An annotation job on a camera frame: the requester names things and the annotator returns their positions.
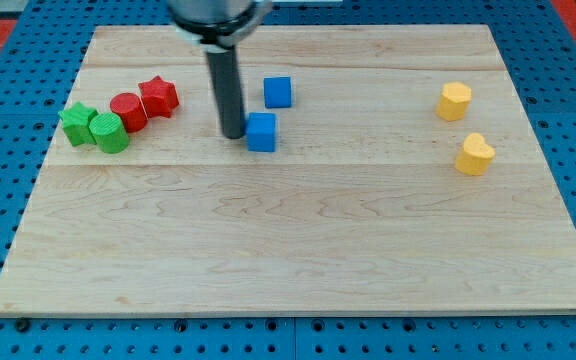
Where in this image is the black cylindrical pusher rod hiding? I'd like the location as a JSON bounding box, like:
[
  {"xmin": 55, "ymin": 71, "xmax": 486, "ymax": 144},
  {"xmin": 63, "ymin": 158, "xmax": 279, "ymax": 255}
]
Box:
[{"xmin": 206, "ymin": 48, "xmax": 246, "ymax": 139}]

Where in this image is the yellow hexagon block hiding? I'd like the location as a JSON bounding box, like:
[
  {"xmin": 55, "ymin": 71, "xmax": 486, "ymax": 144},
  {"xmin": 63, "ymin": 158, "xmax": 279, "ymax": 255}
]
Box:
[{"xmin": 435, "ymin": 82, "xmax": 472, "ymax": 121}]

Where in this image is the blue cube upper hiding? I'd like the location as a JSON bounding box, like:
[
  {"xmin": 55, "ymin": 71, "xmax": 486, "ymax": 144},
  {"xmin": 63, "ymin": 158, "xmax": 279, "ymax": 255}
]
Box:
[{"xmin": 263, "ymin": 76, "xmax": 292, "ymax": 108}]

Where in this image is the blue cube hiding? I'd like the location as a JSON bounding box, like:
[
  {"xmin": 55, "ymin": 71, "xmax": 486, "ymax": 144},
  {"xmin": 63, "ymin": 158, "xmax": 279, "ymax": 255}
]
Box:
[
  {"xmin": 246, "ymin": 112, "xmax": 277, "ymax": 152},
  {"xmin": 263, "ymin": 76, "xmax": 292, "ymax": 108}
]

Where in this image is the blue cube lower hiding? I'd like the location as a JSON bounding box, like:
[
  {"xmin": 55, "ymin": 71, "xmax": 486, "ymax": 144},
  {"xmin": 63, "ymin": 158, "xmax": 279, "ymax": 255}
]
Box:
[{"xmin": 246, "ymin": 112, "xmax": 277, "ymax": 152}]

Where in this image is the red star block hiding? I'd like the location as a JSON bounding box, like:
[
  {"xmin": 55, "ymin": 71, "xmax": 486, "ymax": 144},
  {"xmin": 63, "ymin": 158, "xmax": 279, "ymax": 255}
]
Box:
[{"xmin": 138, "ymin": 75, "xmax": 180, "ymax": 118}]

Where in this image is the red cylinder block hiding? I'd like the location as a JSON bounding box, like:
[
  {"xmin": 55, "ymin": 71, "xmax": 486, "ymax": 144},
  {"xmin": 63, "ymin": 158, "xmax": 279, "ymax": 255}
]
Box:
[{"xmin": 110, "ymin": 93, "xmax": 148, "ymax": 133}]

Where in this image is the green cylinder block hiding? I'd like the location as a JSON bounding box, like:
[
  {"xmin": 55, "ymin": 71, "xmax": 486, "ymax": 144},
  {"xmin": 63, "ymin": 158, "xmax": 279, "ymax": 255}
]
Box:
[{"xmin": 89, "ymin": 112, "xmax": 130, "ymax": 154}]

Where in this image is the green star block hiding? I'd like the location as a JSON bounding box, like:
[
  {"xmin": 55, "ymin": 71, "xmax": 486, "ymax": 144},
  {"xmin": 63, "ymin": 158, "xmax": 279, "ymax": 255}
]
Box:
[{"xmin": 58, "ymin": 102, "xmax": 98, "ymax": 147}]

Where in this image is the light wooden board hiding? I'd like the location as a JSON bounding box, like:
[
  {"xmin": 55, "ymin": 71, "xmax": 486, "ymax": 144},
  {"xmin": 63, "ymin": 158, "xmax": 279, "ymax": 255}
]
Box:
[{"xmin": 0, "ymin": 25, "xmax": 576, "ymax": 318}]

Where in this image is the yellow heart block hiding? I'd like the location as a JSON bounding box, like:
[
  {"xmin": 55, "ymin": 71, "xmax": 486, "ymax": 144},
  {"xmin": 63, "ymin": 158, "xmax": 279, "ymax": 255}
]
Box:
[{"xmin": 454, "ymin": 133, "xmax": 496, "ymax": 176}]

